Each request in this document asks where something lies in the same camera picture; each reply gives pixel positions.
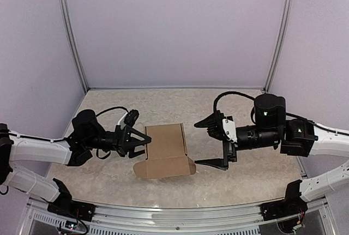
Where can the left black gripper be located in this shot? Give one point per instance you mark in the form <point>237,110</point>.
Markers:
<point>123,141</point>

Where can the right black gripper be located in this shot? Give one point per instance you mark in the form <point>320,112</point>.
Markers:
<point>229,152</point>

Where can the brown cardboard box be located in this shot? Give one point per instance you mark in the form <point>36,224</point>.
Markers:
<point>166,154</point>

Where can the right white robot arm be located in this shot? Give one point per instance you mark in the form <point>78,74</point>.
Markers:
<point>320,139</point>

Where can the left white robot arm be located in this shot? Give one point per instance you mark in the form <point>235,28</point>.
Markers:
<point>73,151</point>

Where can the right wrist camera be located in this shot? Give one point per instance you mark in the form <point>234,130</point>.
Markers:
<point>229,129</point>

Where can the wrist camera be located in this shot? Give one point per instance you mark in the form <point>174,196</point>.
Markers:
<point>129,118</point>
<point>229,129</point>

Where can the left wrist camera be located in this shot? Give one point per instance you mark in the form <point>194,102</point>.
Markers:
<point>129,118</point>

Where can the back aluminium floor rail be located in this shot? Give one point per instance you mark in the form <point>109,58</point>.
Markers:
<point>174,87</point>

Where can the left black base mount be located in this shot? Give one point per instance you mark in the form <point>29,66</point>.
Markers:
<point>64,205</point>

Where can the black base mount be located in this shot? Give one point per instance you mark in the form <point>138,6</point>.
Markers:
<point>64,205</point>
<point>291,204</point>

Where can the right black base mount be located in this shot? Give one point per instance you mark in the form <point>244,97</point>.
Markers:
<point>291,204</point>

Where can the front aluminium frame rail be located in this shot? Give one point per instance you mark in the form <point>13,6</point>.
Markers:
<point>251,218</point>

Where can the right aluminium corner post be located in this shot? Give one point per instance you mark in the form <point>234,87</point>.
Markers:
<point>279,44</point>

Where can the aluminium corner post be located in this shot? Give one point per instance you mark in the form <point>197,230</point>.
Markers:
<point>279,44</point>
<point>72,45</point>

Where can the left aluminium corner post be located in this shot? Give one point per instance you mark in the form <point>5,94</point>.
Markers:
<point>72,45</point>

